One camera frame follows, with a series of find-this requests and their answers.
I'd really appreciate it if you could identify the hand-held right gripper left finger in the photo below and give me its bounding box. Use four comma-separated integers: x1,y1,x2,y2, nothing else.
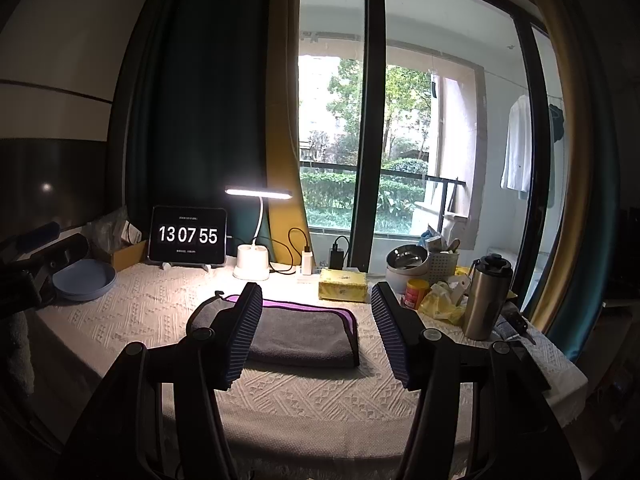
55,281,264,480

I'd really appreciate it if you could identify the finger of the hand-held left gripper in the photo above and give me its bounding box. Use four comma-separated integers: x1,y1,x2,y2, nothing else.
19,222,62,249

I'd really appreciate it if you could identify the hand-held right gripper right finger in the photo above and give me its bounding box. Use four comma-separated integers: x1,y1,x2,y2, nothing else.
371,281,582,480

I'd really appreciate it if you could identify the grey towel with purple trim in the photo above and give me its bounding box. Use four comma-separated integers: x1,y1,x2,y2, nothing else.
186,293,361,369

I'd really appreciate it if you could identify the red and yellow can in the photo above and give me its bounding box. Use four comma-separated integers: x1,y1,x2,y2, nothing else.
403,279,432,310

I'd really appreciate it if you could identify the blue round plate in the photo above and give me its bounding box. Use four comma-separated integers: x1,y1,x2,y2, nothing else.
52,263,118,303

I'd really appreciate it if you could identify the black television screen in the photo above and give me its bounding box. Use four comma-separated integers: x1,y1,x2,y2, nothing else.
0,137,111,242

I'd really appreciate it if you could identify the yellow plastic bag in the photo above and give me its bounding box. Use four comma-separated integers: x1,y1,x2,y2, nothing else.
417,282,469,326

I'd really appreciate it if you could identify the white round pot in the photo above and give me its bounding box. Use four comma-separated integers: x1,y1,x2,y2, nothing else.
387,260,432,295

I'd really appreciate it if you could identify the clear plastic bag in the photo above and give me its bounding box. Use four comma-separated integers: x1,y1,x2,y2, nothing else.
87,207,132,262

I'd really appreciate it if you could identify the yellow tissue pack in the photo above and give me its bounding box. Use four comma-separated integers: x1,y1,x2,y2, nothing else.
318,268,370,304

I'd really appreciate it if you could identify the white desk lamp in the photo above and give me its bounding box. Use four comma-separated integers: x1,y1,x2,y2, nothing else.
224,186,294,280

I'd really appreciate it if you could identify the steel bowl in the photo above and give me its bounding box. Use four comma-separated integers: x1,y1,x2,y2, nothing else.
385,243,429,270

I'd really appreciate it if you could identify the white perforated basket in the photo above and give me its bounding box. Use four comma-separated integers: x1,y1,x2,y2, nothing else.
425,251,460,282

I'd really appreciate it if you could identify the yellow cardboard box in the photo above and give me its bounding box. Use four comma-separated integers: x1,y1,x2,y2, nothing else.
110,239,151,269

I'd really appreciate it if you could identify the white textured tablecloth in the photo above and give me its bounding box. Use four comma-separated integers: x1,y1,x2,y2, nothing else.
35,255,589,480

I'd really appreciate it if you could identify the steel thermos bottle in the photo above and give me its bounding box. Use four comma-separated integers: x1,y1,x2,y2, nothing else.
462,253,515,342

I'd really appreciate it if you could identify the white tablet stand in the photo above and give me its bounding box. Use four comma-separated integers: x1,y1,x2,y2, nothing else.
158,260,211,272

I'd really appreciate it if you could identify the black tablet with clock display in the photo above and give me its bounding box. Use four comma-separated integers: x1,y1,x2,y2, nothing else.
148,204,229,264

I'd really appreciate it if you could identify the black tool with sheath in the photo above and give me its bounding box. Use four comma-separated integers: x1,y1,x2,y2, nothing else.
494,304,539,346

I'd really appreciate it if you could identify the balcony railing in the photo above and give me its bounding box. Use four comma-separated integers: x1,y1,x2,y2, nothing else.
298,159,472,221

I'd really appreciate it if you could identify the green and yellow curtain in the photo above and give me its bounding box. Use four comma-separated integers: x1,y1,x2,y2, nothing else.
122,0,311,267
519,0,622,367

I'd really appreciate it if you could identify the white hanging shirt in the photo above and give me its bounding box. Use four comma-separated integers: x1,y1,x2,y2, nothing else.
500,94,534,192

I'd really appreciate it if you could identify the dark hanging garment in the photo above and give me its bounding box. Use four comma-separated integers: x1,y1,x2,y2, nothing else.
547,103,566,142

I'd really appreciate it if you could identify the black charging cable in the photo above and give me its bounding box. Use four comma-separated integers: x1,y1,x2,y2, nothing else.
269,227,312,275

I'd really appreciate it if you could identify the black window frame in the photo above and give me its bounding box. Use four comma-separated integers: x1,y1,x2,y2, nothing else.
298,0,553,311

